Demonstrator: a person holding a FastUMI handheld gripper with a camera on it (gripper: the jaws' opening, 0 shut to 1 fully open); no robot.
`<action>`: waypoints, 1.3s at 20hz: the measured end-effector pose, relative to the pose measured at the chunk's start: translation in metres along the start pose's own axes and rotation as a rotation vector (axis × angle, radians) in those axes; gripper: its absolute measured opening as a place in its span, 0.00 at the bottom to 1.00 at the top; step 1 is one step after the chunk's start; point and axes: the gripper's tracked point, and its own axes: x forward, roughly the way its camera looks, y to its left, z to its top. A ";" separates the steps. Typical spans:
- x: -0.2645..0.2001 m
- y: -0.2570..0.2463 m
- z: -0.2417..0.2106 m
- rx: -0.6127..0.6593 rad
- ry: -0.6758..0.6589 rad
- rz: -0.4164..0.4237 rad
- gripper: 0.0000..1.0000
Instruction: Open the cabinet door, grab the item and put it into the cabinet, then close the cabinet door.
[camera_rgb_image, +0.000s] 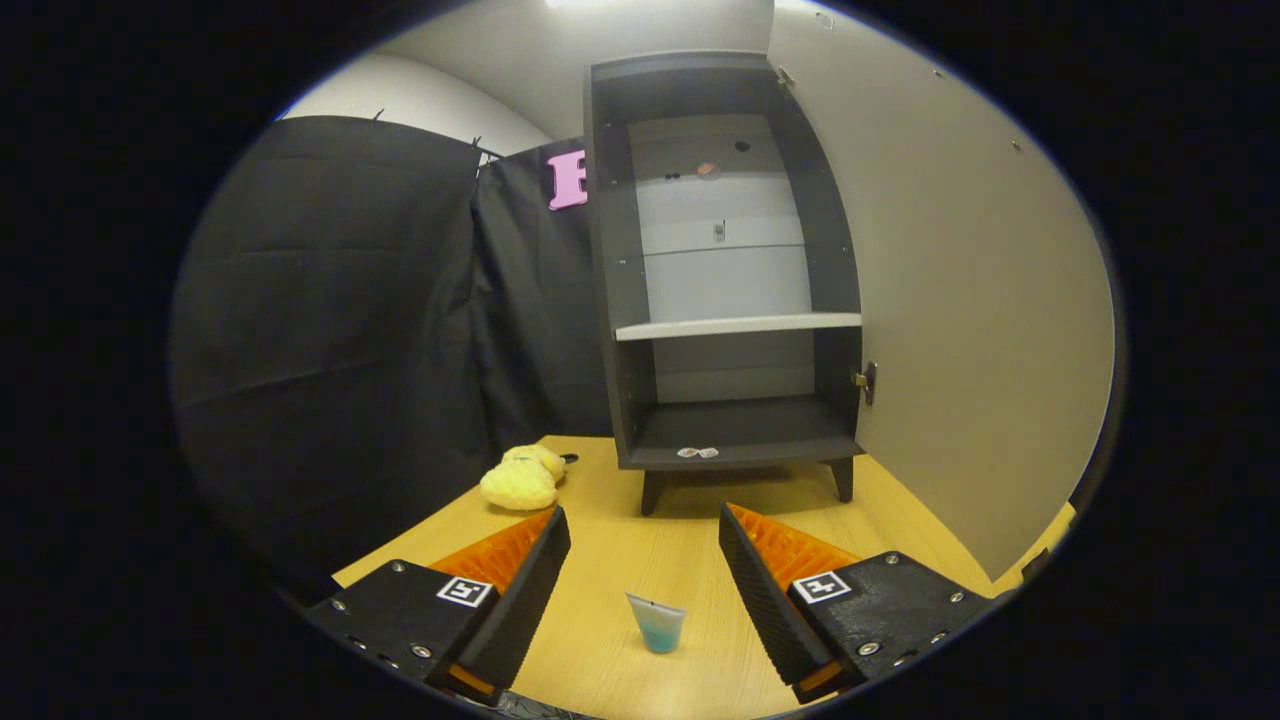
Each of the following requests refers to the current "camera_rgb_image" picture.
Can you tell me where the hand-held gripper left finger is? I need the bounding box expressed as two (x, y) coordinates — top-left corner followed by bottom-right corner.
(305, 505), (572, 707)

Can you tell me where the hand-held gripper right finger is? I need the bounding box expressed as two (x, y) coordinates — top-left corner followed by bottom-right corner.
(718, 502), (1001, 704)

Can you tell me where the blue and white tube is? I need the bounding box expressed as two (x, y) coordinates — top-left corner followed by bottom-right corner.
(626, 592), (687, 655)

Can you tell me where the beige cabinet door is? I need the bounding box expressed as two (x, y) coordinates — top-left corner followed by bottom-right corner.
(768, 0), (1116, 581)

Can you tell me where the yellow plush toy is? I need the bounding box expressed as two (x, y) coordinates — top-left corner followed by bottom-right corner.
(480, 445), (568, 512)

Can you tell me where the white cabinet shelf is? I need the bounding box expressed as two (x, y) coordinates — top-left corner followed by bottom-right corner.
(614, 312), (863, 342)

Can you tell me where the black backdrop cloth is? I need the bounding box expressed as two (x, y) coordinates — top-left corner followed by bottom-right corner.
(168, 115), (616, 601)

